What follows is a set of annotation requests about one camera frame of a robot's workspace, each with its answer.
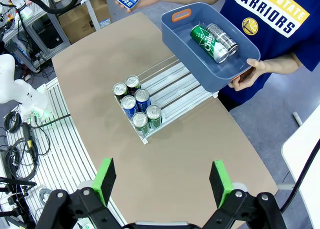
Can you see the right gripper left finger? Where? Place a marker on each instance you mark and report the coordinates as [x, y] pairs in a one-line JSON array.
[[105, 181]]

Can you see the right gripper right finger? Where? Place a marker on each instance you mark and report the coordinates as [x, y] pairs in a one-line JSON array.
[[220, 184]]

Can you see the green beverage can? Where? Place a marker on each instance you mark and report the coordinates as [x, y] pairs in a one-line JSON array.
[[153, 112], [139, 119], [207, 45]]

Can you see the black beverage can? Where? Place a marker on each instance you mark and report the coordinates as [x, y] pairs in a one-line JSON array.
[[132, 82], [120, 89], [222, 37]]

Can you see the person's left forearm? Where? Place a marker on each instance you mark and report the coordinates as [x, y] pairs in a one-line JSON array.
[[285, 64]]

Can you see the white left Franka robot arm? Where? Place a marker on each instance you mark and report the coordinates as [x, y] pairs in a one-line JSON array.
[[22, 94]]

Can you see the white clear can dispenser rack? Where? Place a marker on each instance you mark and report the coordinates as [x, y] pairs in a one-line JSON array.
[[175, 89]]

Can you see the person's left hand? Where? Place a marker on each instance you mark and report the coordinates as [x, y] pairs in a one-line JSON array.
[[257, 72]]

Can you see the wooden desk white legs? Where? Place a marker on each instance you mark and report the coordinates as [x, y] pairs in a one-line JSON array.
[[91, 14]]

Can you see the large brown cardboard box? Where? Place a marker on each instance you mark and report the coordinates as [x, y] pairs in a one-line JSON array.
[[77, 26]]

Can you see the white slatted robot platform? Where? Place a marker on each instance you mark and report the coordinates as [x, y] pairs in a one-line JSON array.
[[62, 149]]

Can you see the black computer tower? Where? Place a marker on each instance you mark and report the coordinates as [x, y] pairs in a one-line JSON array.
[[47, 34]]

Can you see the white side table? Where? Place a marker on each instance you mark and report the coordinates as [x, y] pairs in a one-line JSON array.
[[297, 154]]

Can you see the black tripod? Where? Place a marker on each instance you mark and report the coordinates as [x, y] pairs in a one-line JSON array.
[[17, 182]]

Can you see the white pipe piece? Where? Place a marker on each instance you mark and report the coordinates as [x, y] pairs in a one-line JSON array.
[[297, 118]]

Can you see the person in blue shirt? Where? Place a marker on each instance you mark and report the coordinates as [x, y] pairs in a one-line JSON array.
[[275, 46]]

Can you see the aluminium frame equipment rack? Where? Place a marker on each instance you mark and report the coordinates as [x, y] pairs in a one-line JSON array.
[[17, 39]]

